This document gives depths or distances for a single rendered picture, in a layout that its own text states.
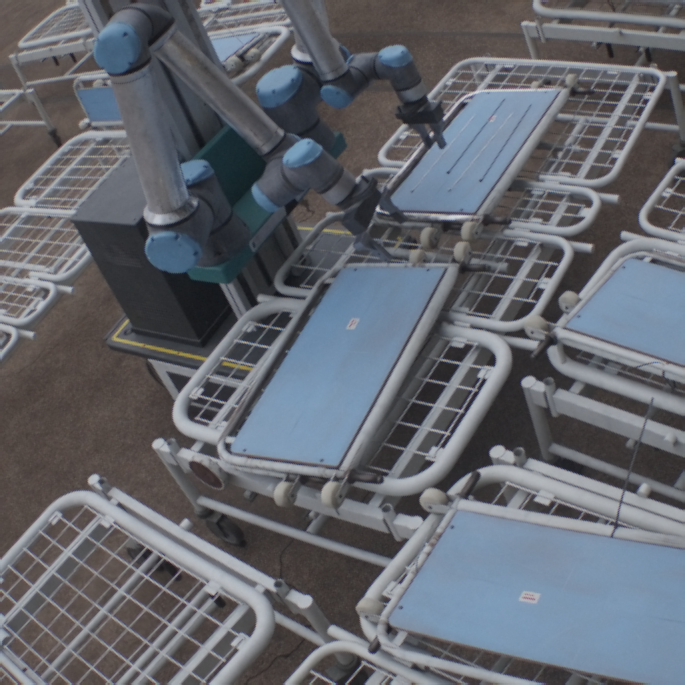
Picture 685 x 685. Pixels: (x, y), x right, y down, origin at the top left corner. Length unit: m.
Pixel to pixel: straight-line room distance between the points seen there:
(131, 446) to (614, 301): 1.88
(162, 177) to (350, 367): 0.68
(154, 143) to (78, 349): 1.92
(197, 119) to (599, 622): 1.92
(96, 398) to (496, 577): 2.26
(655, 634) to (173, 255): 1.56
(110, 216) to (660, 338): 1.71
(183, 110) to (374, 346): 0.92
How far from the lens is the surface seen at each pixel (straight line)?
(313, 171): 2.54
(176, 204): 2.68
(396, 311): 2.81
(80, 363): 4.28
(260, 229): 3.02
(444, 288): 2.81
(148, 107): 2.53
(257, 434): 2.68
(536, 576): 2.14
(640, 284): 2.67
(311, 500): 2.61
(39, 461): 3.98
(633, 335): 2.51
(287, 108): 3.13
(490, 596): 2.13
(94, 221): 3.29
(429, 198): 3.18
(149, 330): 3.57
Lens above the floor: 2.31
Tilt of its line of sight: 38 degrees down
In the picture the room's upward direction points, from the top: 25 degrees counter-clockwise
